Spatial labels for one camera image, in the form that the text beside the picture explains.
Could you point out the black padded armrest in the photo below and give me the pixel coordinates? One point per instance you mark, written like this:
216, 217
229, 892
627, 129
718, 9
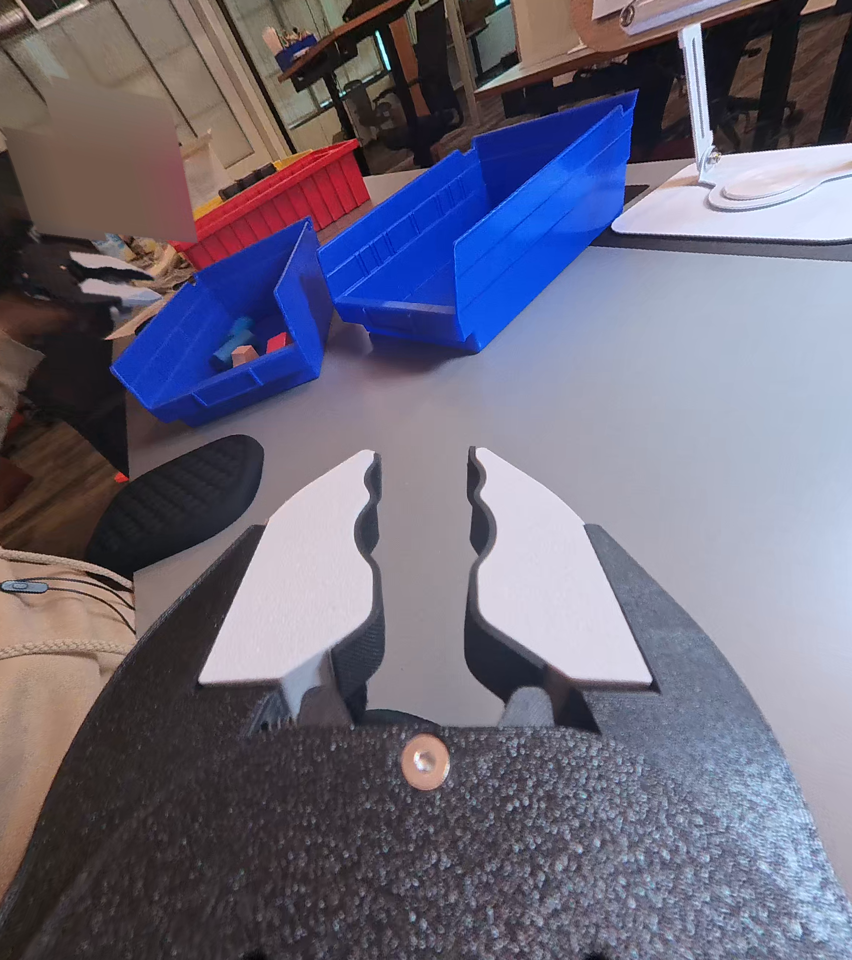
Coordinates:
178, 495

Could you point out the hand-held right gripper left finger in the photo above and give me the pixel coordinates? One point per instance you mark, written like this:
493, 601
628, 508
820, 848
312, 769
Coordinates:
298, 592

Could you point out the blue plastic bin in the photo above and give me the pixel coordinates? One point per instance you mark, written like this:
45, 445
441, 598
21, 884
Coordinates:
171, 360
531, 210

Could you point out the brown wooden table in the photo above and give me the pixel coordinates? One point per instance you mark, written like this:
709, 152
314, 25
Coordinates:
351, 30
546, 79

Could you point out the red plastic crate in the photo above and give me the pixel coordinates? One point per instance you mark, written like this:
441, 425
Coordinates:
283, 202

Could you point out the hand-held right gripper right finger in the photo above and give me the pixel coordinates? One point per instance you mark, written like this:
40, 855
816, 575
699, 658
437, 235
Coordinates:
553, 592

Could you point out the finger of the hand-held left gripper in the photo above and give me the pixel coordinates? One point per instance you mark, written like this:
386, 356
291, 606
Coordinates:
107, 264
118, 294

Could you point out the small blue box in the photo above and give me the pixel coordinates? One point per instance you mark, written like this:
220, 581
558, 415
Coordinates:
294, 51

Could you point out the person's left hand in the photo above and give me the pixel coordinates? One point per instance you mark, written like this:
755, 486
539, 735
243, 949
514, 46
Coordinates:
43, 321

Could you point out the person's beige clothing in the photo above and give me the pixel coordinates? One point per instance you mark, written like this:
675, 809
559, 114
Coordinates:
21, 750

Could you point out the white document stand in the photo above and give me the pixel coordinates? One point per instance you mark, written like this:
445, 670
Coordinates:
770, 210

